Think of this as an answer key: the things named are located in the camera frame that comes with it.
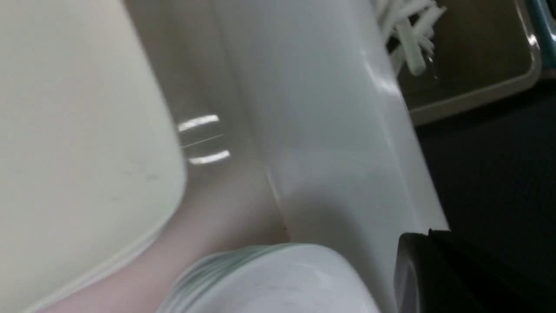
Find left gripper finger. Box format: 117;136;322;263
394;230;556;313

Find stack of white bowls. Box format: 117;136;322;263
157;243;380;313

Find large translucent white tub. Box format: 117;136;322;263
43;0;448;313

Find olive green plastic bin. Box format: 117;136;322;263
398;0;542;126

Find pile of white soup spoons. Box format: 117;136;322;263
372;0;447;77

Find blue plastic bin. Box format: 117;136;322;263
526;0;556;71

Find stack of white square plates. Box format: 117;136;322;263
0;0;187;313

